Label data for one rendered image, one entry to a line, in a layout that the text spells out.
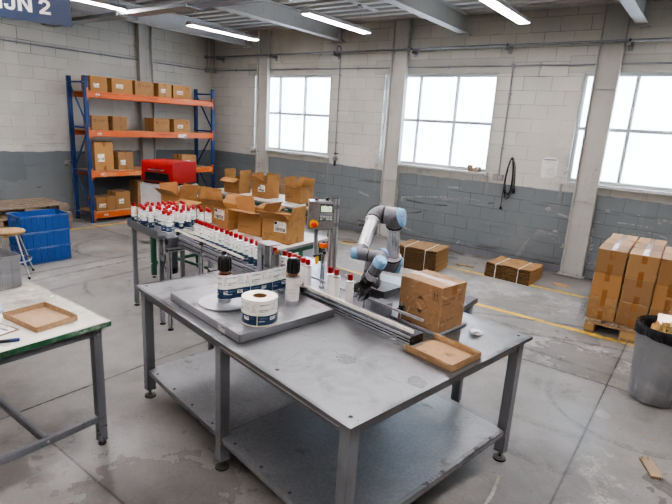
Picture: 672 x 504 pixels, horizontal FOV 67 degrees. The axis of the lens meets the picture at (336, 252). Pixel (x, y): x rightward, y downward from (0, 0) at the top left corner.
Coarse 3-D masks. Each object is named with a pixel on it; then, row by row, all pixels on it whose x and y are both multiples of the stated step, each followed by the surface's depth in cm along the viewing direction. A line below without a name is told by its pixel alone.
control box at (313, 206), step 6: (312, 204) 327; (318, 204) 327; (312, 210) 328; (318, 210) 328; (312, 216) 329; (318, 216) 329; (318, 222) 330; (324, 222) 331; (330, 222) 332; (312, 228) 331; (318, 228) 331; (324, 228) 332; (330, 228) 333
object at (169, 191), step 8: (160, 184) 609; (168, 184) 618; (176, 184) 627; (184, 184) 631; (160, 192) 604; (168, 192) 590; (176, 192) 627; (184, 192) 595; (192, 192) 605; (168, 200) 603; (176, 200) 594
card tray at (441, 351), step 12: (444, 336) 278; (408, 348) 264; (420, 348) 270; (432, 348) 270; (444, 348) 271; (456, 348) 272; (468, 348) 267; (432, 360) 253; (444, 360) 257; (456, 360) 258; (468, 360) 254
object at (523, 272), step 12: (492, 264) 706; (504, 264) 704; (516, 264) 708; (528, 264) 712; (540, 264) 712; (492, 276) 710; (504, 276) 699; (516, 276) 688; (528, 276) 678; (540, 276) 714
